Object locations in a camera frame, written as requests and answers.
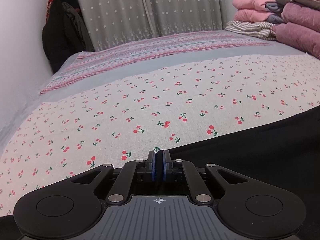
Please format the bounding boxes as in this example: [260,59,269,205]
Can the black pants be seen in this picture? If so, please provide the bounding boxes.
[169,107,319,239]

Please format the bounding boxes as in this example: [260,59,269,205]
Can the cherry print white cloth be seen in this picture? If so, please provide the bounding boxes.
[1,55,319,216]

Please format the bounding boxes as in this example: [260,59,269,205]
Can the pink striped knitted blanket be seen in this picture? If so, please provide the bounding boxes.
[40,31,269,94]

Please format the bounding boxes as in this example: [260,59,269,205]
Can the grey star curtain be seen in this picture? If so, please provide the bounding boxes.
[77,0,227,51]

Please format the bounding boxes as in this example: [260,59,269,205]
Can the black hanging coat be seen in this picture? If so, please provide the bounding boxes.
[42,0,94,73]

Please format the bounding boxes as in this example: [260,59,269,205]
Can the grey bed sheet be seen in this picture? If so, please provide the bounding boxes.
[1,41,310,150]

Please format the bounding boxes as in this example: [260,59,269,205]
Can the striped folded garment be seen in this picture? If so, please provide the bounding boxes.
[225,21,276,41]

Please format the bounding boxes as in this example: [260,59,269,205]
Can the pink folded fleece blanket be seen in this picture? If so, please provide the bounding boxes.
[232,0,284,24]

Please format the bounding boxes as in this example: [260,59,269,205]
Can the red patterned hanging garment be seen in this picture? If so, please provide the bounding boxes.
[45,0,61,23]

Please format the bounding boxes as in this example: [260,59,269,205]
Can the mauve folded quilt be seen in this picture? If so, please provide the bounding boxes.
[273,0,319,58]

